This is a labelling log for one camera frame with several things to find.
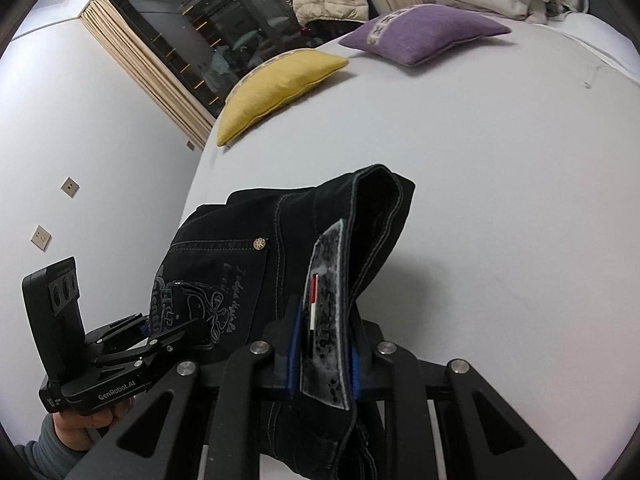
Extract yellow pillow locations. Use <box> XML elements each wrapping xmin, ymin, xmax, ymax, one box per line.
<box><xmin>215</xmin><ymin>48</ymin><xmax>350</xmax><ymax>147</ymax></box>

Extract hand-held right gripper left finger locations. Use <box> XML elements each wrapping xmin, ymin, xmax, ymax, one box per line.
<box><xmin>62</xmin><ymin>305</ymin><xmax>306</xmax><ymax>480</ymax></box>

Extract person's left forearm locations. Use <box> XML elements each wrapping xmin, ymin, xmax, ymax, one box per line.
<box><xmin>15</xmin><ymin>412</ymin><xmax>91</xmax><ymax>480</ymax></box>

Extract dark glass window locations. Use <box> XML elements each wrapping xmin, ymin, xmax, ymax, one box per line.
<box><xmin>107</xmin><ymin>0</ymin><xmax>381</xmax><ymax>121</ymax></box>

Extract white bed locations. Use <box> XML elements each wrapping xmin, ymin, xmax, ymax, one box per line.
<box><xmin>172</xmin><ymin>10</ymin><xmax>640</xmax><ymax>480</ymax></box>

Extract purple pillow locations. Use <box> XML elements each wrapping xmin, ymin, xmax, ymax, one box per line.
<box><xmin>339</xmin><ymin>4</ymin><xmax>512</xmax><ymax>67</ymax></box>

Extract black denim pants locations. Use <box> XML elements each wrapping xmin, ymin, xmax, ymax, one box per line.
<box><xmin>148</xmin><ymin>163</ymin><xmax>416</xmax><ymax>480</ymax></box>

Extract person's left hand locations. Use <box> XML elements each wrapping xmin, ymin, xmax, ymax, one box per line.
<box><xmin>52</xmin><ymin>396</ymin><xmax>136</xmax><ymax>456</ymax></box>

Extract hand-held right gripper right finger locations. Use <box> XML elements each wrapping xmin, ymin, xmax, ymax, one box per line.
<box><xmin>350</xmin><ymin>317</ymin><xmax>581</xmax><ymax>480</ymax></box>

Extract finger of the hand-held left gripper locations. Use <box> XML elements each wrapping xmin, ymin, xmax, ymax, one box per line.
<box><xmin>92</xmin><ymin>316</ymin><xmax>202</xmax><ymax>368</ymax></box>
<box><xmin>86</xmin><ymin>311</ymin><xmax>151</xmax><ymax>349</ymax></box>

